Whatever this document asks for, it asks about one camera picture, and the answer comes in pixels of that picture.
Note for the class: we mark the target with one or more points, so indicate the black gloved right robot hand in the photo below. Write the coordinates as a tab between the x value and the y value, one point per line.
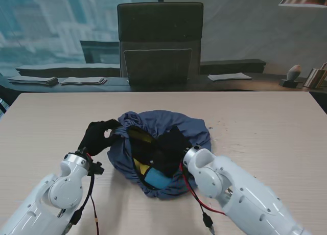
168	153

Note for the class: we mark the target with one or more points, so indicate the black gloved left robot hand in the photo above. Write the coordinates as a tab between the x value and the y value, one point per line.
95	138

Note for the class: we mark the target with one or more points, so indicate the yellow black blue backpack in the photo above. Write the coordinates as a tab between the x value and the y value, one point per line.
157	180

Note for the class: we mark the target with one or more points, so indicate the navy blue rain cover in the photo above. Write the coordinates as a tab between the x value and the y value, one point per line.
189	127

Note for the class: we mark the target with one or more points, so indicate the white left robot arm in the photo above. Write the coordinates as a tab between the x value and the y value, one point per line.
51	194

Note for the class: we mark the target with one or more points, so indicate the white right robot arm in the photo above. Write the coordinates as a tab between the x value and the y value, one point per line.
242	186

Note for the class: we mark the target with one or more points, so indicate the printed office backdrop banner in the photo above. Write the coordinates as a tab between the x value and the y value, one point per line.
64	28

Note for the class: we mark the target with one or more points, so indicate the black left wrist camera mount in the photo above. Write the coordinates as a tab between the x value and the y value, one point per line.
96	168

